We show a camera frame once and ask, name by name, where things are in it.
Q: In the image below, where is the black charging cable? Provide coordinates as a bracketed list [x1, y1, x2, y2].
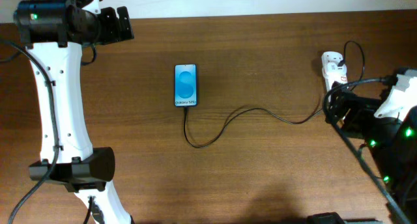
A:
[183, 40, 366, 149]

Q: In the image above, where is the blue Galaxy smartphone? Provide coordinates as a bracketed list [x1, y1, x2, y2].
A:
[174, 64, 198, 107]

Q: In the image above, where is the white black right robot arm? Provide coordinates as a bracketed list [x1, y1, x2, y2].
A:
[323, 84, 416, 223]

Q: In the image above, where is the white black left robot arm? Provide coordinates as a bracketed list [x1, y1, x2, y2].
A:
[14, 0, 134, 223]

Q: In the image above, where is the white USB charger adapter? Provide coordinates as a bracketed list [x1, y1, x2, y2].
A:
[322, 62, 347, 76]

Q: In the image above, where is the white power strip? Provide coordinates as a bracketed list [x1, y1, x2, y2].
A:
[321, 51, 347, 92]

